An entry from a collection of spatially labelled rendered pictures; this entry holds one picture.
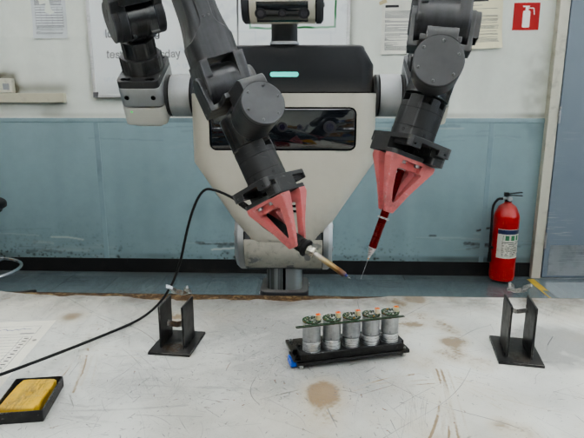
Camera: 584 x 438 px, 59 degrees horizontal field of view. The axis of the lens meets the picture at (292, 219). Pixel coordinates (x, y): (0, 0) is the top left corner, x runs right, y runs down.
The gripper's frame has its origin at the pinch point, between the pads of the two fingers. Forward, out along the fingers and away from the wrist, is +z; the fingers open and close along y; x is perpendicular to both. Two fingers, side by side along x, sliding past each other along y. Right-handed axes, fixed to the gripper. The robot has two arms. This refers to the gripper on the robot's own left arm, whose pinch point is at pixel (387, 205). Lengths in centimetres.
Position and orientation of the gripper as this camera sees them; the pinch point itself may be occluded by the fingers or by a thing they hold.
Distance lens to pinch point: 70.0
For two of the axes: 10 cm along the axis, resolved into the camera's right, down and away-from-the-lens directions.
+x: 9.0, 2.7, 3.6
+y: 3.1, 2.1, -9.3
